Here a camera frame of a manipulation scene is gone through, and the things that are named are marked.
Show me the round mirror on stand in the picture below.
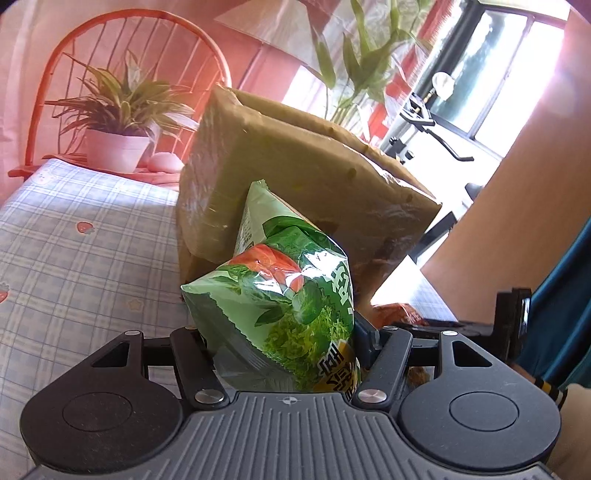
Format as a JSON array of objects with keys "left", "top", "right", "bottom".
[{"left": 425, "top": 71, "right": 455, "bottom": 103}]

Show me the teal curtain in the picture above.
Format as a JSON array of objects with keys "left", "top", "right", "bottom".
[{"left": 517, "top": 225, "right": 591, "bottom": 388}]

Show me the window with dark frame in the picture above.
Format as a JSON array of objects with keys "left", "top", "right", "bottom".
[{"left": 429, "top": 1, "right": 571, "bottom": 156}]

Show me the orange corn snack bag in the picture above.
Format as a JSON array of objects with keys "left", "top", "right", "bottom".
[{"left": 372, "top": 303, "right": 429, "bottom": 328}]

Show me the black exercise bike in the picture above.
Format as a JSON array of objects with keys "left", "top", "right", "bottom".
[{"left": 382, "top": 93, "right": 482, "bottom": 265}]

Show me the green vegetable snack bag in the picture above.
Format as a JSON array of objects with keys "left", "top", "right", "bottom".
[{"left": 181, "top": 180, "right": 360, "bottom": 397}]

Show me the wooden door panel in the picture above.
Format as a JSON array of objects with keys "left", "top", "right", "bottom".
[{"left": 422, "top": 2, "right": 590, "bottom": 324}]

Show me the plaid strawberry bed sheet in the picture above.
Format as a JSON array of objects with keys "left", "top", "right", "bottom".
[{"left": 1, "top": 159, "right": 191, "bottom": 479}]

